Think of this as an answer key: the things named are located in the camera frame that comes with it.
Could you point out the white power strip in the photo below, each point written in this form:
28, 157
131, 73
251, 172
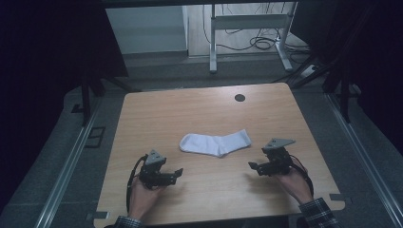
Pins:
308, 71

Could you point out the person's left hand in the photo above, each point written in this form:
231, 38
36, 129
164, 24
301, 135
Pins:
142, 199

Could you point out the dark curtain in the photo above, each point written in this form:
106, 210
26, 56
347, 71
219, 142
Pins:
377, 47
47, 47

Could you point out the aluminium floor rail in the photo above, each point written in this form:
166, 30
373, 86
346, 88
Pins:
68, 171
364, 158

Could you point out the white sock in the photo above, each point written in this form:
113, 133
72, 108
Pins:
209, 143
218, 155

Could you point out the person's right hand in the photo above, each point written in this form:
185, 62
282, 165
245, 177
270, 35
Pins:
294, 185

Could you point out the black round table grommet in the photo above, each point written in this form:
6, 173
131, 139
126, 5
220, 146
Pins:
239, 97

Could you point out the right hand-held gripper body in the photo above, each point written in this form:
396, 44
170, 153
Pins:
277, 160

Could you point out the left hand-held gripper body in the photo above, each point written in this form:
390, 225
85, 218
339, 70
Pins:
153, 177

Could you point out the white metal desk frame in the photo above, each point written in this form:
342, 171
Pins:
250, 22

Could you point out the black metal stand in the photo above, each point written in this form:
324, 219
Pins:
344, 98
85, 101

